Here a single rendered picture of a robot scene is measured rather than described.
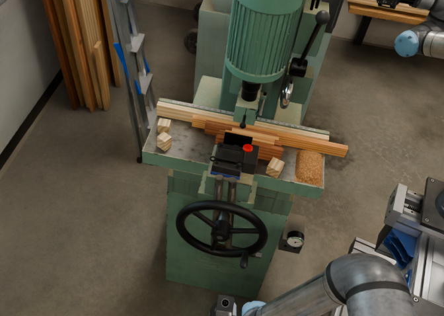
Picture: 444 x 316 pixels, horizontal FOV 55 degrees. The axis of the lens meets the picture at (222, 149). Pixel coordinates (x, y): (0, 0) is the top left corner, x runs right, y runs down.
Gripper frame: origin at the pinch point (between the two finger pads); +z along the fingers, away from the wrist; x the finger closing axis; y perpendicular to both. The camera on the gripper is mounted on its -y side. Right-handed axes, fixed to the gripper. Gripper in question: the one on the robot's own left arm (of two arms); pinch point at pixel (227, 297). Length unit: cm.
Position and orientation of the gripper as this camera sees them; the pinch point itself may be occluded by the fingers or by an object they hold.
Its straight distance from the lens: 137.2
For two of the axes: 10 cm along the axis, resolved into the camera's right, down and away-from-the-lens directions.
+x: 9.8, 2.0, -0.5
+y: -1.8, 9.4, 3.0
